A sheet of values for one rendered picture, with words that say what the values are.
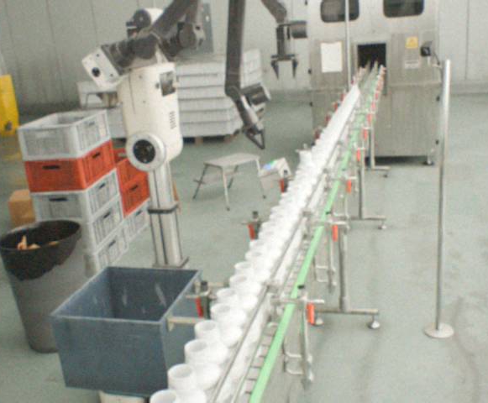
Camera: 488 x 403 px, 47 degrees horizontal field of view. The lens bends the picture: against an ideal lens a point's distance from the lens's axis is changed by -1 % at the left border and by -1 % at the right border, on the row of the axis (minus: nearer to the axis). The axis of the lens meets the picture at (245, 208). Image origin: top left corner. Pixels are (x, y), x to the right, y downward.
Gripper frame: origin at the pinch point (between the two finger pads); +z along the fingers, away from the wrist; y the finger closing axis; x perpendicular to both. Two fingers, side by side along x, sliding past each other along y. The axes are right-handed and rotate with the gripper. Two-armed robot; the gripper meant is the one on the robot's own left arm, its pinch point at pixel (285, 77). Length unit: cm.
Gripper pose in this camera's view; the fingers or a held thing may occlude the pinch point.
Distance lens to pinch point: 230.5
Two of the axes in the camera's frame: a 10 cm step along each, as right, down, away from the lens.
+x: -2.5, 3.3, -9.1
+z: 0.9, 9.4, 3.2
